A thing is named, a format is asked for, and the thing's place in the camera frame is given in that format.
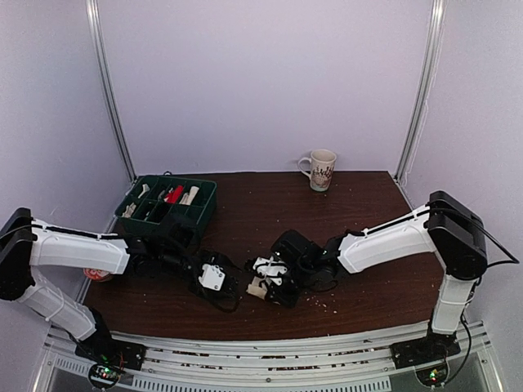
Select green compartment tray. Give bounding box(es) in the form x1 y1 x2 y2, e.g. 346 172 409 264
114 172 217 239

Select cream boxer underwear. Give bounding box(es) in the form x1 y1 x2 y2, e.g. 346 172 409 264
177 185 200 206

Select cream underwear navy trim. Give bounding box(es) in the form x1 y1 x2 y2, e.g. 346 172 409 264
246 276 269 300

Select white patterned ceramic mug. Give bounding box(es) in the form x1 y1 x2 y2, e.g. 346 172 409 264
297 149 337 192

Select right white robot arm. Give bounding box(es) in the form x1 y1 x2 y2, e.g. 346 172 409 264
261 190 519 361

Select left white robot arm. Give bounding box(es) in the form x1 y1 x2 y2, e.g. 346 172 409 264
1 208 210 363

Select red item in tray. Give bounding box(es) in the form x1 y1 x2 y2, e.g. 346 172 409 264
163 185 184 204

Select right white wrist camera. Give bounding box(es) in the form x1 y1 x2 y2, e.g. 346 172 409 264
244 256 290 286

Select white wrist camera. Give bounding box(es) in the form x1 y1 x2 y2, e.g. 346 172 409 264
244 256 290 286
198 264 237 292

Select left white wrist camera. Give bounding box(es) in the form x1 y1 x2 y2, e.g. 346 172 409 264
198 264 237 292

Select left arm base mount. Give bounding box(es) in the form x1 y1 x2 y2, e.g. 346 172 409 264
74 340 146 371

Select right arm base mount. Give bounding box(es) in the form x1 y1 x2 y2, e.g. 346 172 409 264
390 336 461 369

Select left aluminium frame post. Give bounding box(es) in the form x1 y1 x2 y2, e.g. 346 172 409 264
86 0 136 181

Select aluminium frame post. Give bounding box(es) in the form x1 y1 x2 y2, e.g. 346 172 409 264
86 0 136 181
395 0 447 184

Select right aluminium frame post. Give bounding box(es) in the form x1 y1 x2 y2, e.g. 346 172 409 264
395 0 447 184

